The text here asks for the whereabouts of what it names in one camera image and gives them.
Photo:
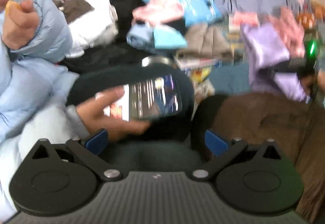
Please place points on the black jacket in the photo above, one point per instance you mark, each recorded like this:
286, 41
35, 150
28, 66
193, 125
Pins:
114, 54

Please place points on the person in light-blue jacket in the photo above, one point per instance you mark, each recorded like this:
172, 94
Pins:
38, 74

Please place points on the pink fleece cloth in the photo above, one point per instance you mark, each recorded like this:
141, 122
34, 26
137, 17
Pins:
160, 8

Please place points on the smartphone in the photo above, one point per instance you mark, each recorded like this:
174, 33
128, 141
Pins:
152, 99

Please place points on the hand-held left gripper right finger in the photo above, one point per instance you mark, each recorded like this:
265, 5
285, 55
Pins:
215, 140

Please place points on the white fluffy cloth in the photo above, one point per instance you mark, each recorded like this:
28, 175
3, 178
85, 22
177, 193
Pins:
96, 21

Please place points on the folded pink towel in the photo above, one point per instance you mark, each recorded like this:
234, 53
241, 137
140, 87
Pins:
245, 19

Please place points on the taupe pants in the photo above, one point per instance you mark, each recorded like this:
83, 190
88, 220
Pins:
203, 41

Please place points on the metal can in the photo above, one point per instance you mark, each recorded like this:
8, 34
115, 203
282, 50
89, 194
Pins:
152, 60

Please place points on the light blue cloth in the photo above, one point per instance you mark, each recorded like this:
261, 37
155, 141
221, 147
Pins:
139, 36

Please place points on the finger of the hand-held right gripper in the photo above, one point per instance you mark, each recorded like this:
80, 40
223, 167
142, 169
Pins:
287, 65

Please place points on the red white blue packet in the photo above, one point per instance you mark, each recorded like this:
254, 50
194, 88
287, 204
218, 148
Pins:
200, 62

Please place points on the brown fleece cloth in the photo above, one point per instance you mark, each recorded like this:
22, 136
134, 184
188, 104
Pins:
266, 122

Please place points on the pink fuzzy jacket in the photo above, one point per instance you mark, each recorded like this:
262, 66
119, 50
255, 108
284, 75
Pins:
292, 28

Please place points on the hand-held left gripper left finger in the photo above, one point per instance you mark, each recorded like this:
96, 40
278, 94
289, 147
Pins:
97, 139

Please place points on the purple sweater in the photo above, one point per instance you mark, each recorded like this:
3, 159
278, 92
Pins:
266, 46

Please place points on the orange snack piece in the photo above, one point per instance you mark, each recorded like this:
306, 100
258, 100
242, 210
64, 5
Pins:
12, 6

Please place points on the dark green pants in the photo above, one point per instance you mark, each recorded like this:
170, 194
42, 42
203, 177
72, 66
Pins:
152, 147

